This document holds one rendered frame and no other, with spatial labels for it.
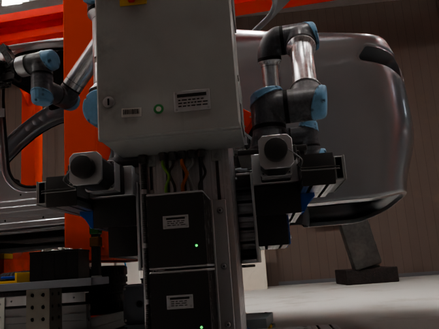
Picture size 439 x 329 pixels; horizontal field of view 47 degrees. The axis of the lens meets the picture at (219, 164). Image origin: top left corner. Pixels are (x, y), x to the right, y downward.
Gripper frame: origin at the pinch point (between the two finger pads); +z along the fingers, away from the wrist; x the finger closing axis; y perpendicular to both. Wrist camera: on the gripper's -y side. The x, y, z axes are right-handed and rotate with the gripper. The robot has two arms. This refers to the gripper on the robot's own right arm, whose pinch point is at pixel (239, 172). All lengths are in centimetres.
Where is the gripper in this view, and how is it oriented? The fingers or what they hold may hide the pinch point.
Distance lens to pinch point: 208.2
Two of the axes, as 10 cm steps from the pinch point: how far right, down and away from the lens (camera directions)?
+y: -0.7, -9.8, 2.0
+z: -9.8, 1.1, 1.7
